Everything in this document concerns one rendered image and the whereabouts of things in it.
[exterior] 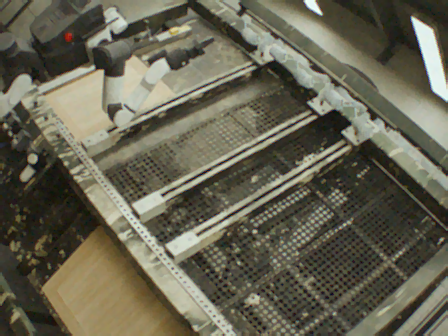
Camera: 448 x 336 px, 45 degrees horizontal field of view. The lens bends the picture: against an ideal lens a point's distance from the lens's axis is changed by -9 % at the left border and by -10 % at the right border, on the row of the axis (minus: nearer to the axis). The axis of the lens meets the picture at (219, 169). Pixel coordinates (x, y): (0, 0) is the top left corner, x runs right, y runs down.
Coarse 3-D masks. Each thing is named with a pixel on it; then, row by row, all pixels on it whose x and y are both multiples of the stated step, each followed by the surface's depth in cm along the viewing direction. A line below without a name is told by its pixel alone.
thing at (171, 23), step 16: (256, 112) 300; (304, 144) 280; (144, 160) 273; (352, 192) 265; (192, 208) 252; (208, 208) 250; (384, 224) 255; (240, 240) 239; (240, 256) 236; (256, 272) 231
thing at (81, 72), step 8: (168, 32) 317; (184, 32) 319; (160, 40) 312; (168, 40) 315; (144, 48) 307; (152, 48) 311; (72, 72) 289; (80, 72) 290; (88, 72) 291; (56, 80) 285; (64, 80) 285; (72, 80) 287; (40, 88) 280; (48, 88) 280; (56, 88) 283
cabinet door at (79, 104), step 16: (128, 64) 299; (80, 80) 289; (96, 80) 290; (128, 80) 291; (160, 80) 292; (48, 96) 279; (64, 96) 281; (80, 96) 281; (96, 96) 282; (128, 96) 284; (160, 96) 285; (64, 112) 273; (80, 112) 274; (96, 112) 275; (80, 128) 267; (96, 128) 268; (80, 144) 260
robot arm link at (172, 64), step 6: (156, 54) 242; (162, 54) 241; (168, 54) 240; (150, 60) 242; (156, 60) 242; (162, 60) 240; (168, 60) 240; (174, 60) 239; (168, 66) 241; (174, 66) 240; (180, 66) 241; (168, 72) 242
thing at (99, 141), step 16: (256, 64) 297; (208, 80) 287; (224, 80) 288; (240, 80) 295; (176, 96) 278; (192, 96) 279; (208, 96) 287; (144, 112) 269; (160, 112) 271; (176, 112) 279; (112, 128) 261; (128, 128) 263; (144, 128) 271; (96, 144) 255; (112, 144) 263
